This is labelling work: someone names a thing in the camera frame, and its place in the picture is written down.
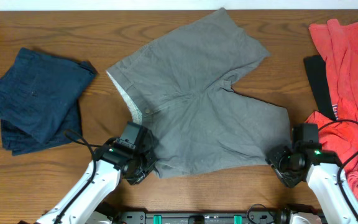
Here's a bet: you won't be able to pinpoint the grey cargo shorts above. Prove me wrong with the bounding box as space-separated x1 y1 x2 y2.
106 8 290 178

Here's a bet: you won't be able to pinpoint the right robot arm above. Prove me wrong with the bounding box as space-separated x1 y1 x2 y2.
266 123 358 223

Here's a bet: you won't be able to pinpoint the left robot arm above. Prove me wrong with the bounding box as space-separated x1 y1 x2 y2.
36 122 158 224

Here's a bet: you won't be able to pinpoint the black garment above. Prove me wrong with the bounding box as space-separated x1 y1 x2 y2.
303 55 337 121

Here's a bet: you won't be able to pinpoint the folded navy blue shorts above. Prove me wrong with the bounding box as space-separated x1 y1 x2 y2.
0 48 97 156

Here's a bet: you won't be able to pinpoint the red orange shirt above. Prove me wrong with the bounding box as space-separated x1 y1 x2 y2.
306 19 358 200

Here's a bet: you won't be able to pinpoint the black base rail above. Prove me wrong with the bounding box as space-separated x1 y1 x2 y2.
98 202 329 224

